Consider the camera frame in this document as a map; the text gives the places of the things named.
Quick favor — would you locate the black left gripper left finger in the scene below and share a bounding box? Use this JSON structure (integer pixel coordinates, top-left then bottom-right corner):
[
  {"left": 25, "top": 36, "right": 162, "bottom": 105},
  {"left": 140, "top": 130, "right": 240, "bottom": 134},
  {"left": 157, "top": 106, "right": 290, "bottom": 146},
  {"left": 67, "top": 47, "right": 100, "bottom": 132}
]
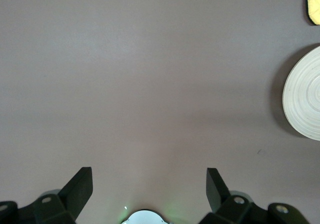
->
[{"left": 0, "top": 166, "right": 94, "bottom": 224}]

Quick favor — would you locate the yellow quilted oven mitt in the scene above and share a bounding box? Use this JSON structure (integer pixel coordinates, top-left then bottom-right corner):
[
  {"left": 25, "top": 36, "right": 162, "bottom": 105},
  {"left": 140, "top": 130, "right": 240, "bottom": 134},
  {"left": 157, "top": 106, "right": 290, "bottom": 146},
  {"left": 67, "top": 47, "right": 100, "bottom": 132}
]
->
[{"left": 305, "top": 0, "right": 320, "bottom": 26}]

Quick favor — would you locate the round light wooden plate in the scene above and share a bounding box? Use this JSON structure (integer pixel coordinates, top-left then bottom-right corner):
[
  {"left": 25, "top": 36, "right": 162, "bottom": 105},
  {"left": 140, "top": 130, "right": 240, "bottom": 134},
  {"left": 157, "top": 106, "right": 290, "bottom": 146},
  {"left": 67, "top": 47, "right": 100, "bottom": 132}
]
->
[{"left": 282, "top": 45, "right": 320, "bottom": 142}]

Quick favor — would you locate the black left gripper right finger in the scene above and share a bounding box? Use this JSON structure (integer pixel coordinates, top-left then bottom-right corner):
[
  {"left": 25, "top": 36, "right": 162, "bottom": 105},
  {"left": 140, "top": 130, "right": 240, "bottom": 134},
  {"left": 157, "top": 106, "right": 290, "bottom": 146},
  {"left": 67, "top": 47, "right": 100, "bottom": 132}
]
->
[{"left": 199, "top": 167, "right": 311, "bottom": 224}]

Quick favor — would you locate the brown table cover sheet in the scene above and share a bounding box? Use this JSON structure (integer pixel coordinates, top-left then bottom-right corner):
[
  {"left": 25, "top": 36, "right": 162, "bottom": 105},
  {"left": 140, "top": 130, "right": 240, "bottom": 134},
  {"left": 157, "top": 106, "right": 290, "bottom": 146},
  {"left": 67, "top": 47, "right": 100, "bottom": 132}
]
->
[{"left": 0, "top": 0, "right": 320, "bottom": 224}]

